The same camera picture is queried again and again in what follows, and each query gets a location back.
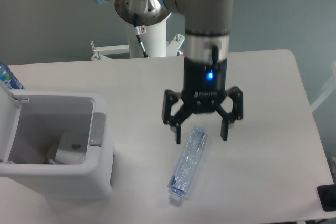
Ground crushed clear plastic bottle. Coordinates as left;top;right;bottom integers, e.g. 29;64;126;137
167;126;208;205

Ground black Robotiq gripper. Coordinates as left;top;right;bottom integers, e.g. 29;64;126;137
161;57;244;145

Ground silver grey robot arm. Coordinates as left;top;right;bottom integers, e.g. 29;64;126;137
95;0;244;143

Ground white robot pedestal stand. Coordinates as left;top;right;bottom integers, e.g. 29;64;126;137
90;0;186;61

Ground white open trash can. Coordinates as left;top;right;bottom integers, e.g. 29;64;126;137
1;84;114;199

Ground black clamp at table edge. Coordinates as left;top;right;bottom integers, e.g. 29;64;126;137
317;184;335;212

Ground white plastic wrapper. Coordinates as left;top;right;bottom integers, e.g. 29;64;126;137
55;132;88;165

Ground white trash in bin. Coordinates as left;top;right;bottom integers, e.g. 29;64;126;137
41;141;62;164

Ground blue labelled water bottle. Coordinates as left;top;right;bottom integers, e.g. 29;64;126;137
1;62;24;89

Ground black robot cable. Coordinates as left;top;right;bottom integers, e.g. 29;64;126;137
133;13;150;59

